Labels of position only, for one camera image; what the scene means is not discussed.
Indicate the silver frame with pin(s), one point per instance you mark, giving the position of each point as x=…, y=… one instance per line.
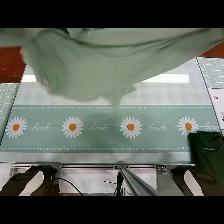
x=143, y=186

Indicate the pale green T-shirt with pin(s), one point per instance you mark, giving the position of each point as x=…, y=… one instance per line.
x=86, y=63

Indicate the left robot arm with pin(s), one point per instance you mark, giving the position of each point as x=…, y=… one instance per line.
x=20, y=181

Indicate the dark green garment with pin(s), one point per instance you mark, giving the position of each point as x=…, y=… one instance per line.
x=208, y=156

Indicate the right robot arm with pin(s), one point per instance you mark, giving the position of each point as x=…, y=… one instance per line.
x=181, y=181

